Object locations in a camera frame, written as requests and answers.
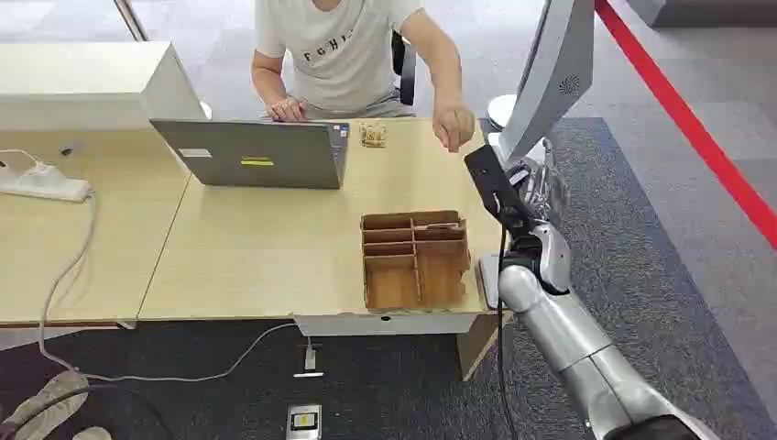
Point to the red floor tape strip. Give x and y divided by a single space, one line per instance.
692 124

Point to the black office chair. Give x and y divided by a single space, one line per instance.
405 70

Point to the person's right hand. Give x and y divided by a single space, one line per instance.
285 110

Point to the person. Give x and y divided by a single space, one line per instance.
340 61

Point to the small dark desk object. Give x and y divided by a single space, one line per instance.
70 148

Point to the pale wooden desk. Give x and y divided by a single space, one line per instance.
303 243
91 243

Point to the person's hand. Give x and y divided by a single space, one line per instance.
285 110
453 125

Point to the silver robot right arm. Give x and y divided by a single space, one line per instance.
570 340

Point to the pale card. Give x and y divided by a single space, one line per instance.
438 226

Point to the small wooden block stack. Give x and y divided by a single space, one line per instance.
373 135

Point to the black wrist plate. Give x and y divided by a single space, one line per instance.
490 179

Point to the silver screen terminal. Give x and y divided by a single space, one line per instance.
549 73

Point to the metal pole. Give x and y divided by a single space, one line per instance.
130 19

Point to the silver floor socket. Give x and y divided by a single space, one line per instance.
304 422

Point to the wooden compartment box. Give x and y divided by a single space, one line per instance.
438 270

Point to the white round base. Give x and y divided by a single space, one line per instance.
500 111

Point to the white cabinet box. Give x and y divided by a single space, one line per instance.
79 85

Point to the person's left hand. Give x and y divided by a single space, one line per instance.
453 125

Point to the dark grey furniture base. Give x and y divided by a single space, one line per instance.
704 11

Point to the white plug adapter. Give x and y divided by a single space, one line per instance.
309 359

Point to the grey laptop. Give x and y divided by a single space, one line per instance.
261 155

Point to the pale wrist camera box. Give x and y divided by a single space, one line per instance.
489 282

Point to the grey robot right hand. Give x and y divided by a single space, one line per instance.
551 255

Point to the white power strip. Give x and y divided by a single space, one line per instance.
42 183

